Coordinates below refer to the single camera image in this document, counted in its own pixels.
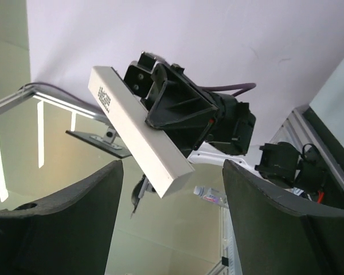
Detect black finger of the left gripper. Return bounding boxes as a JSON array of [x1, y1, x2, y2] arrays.
[[124, 52, 157, 98]]

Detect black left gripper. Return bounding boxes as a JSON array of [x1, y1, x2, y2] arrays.
[[144, 63, 256, 156]]

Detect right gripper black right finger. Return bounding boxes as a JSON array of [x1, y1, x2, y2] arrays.
[[222, 160, 344, 274]]

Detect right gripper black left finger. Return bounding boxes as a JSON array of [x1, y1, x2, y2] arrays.
[[0, 160, 124, 274]]

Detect white remote control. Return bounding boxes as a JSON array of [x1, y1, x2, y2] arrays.
[[88, 66, 194, 198]]

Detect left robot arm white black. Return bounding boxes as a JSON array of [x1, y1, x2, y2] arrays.
[[124, 52, 327, 194]]

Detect plastic water bottle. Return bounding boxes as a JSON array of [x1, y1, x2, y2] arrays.
[[193, 186, 228, 208]]

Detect white slotted cable duct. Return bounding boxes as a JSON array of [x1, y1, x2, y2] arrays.
[[207, 207, 241, 275]]

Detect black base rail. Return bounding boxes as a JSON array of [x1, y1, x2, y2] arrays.
[[303, 107, 344, 193]]

